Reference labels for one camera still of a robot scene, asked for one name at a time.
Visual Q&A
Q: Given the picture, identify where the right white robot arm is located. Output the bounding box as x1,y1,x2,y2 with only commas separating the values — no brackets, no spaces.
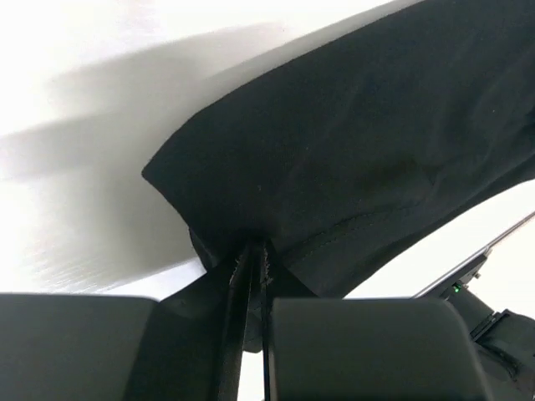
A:
441,254,534,400

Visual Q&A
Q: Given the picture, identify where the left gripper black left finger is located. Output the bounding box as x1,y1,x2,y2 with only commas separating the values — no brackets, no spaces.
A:
1,246,253,400

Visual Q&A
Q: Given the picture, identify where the black skirt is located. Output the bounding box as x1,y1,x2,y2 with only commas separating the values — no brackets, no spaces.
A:
142,1,534,297

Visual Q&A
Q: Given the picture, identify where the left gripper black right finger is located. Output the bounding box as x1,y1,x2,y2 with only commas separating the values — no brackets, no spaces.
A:
261,243,492,400

